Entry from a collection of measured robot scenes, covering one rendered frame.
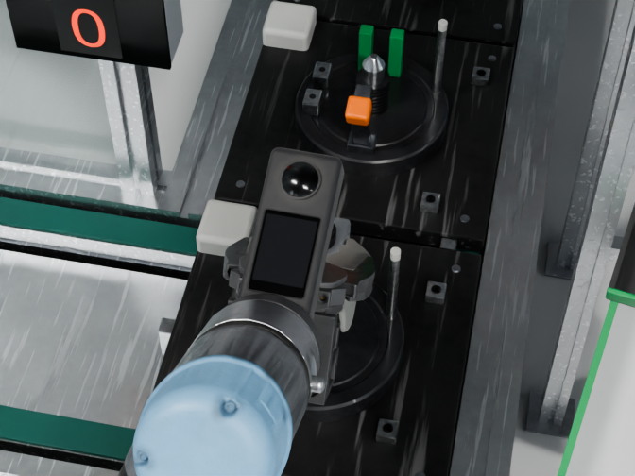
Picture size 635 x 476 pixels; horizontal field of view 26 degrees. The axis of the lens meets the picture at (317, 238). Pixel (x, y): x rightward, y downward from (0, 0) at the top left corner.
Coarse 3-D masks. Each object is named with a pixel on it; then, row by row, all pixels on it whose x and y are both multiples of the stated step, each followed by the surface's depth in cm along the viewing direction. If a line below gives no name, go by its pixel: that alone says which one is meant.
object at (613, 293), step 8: (632, 216) 86; (632, 224) 86; (632, 232) 88; (624, 240) 86; (632, 240) 88; (624, 248) 86; (632, 248) 88; (624, 256) 88; (632, 256) 88; (616, 264) 86; (624, 264) 88; (632, 264) 88; (616, 272) 86; (624, 272) 88; (632, 272) 88; (616, 280) 88; (624, 280) 88; (632, 280) 88; (608, 288) 86; (616, 288) 88; (624, 288) 88; (632, 288) 87; (608, 296) 87; (616, 296) 86; (624, 296) 85; (632, 296) 85; (624, 304) 88; (632, 304) 86
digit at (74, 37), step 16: (64, 0) 99; (80, 0) 99; (96, 0) 98; (112, 0) 98; (64, 16) 100; (80, 16) 100; (96, 16) 100; (112, 16) 99; (64, 32) 102; (80, 32) 101; (96, 32) 101; (112, 32) 101; (64, 48) 103; (80, 48) 103; (96, 48) 102; (112, 48) 102
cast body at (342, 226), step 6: (336, 222) 101; (342, 222) 101; (348, 222) 101; (336, 228) 101; (342, 228) 101; (348, 228) 101; (336, 234) 100; (342, 234) 100; (348, 234) 101; (330, 240) 99; (336, 240) 100; (342, 240) 100; (330, 246) 99; (336, 246) 99; (330, 252) 99; (336, 252) 99
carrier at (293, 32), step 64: (256, 64) 131; (320, 64) 126; (384, 64) 121; (448, 64) 131; (256, 128) 126; (320, 128) 124; (384, 128) 123; (448, 128) 126; (256, 192) 121; (384, 192) 121; (448, 192) 121
